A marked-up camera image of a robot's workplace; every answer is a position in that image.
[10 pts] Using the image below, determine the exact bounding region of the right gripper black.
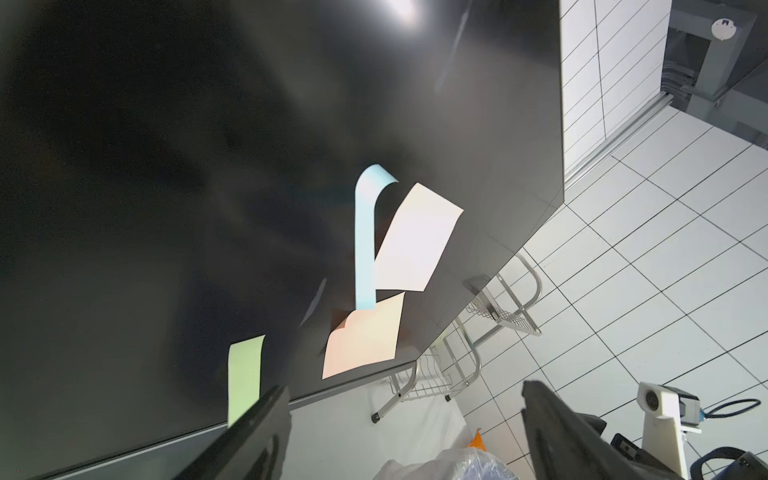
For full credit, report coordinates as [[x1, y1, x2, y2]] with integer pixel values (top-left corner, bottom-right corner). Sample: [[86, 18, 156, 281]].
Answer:
[[578, 413, 680, 479]]

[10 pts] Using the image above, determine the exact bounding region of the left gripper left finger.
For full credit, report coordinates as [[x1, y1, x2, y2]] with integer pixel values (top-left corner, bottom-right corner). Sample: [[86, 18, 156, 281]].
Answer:
[[175, 386, 291, 480]]

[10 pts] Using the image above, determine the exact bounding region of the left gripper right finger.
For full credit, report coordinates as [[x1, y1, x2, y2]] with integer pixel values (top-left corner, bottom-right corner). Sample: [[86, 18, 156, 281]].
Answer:
[[521, 381, 678, 480]]

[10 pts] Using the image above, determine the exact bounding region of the green narrow sticky note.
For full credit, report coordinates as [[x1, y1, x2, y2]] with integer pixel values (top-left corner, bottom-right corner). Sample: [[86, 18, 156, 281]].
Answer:
[[227, 335, 265, 427]]

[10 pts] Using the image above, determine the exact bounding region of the pink sticky note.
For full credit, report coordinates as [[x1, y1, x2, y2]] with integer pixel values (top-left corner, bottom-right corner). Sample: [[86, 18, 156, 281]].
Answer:
[[322, 293, 405, 379], [374, 183, 463, 292]]

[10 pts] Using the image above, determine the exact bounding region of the blue narrow sticky note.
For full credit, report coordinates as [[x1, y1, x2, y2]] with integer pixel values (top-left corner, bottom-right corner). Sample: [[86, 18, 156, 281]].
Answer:
[[354, 164, 397, 310]]

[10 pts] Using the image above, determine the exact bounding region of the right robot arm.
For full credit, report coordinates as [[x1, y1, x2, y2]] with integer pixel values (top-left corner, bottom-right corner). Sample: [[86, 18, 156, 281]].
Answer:
[[610, 433, 767, 479]]

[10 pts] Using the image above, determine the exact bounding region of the black computer monitor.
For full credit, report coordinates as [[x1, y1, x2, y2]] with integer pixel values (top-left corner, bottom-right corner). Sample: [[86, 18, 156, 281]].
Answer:
[[1, 1, 564, 479]]

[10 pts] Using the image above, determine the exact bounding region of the orange snack bag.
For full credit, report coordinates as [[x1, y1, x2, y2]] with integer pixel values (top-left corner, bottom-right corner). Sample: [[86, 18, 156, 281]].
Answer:
[[468, 429, 487, 452]]

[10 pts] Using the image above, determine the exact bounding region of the purple bin with plastic bag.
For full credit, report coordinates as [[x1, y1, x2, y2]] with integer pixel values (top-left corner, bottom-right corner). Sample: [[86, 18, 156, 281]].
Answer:
[[374, 447, 519, 480]]

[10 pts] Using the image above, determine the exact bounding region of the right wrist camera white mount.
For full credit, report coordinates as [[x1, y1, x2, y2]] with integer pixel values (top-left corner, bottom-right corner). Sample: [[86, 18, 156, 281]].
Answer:
[[636, 382, 703, 479]]

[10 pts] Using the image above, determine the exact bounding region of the metal wire dish rack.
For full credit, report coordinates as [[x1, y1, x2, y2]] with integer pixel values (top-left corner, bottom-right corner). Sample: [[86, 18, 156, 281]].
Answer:
[[371, 253, 543, 424]]

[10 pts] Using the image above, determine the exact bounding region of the grey overhead frame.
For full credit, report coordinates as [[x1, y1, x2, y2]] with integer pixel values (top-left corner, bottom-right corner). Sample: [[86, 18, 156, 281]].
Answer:
[[662, 1, 767, 149]]

